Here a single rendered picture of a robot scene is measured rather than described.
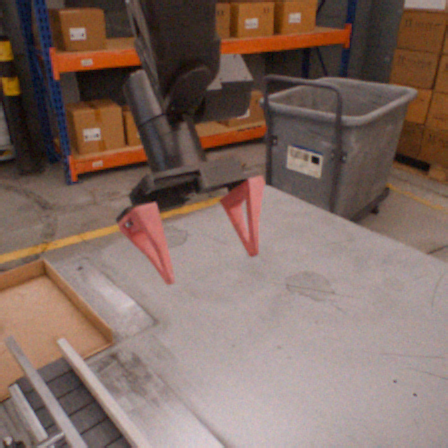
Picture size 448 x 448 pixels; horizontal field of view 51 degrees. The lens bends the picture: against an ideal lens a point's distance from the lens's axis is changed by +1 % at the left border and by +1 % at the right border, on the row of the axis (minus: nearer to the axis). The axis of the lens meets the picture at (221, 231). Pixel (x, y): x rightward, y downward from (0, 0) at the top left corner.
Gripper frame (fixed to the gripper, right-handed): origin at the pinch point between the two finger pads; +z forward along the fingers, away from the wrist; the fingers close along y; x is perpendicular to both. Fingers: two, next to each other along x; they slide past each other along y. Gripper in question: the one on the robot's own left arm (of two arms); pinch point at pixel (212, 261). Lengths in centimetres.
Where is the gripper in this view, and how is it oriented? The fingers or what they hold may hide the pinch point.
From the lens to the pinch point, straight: 46.4
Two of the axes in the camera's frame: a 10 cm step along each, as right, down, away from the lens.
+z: 3.3, 9.4, -0.9
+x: -4.3, 2.3, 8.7
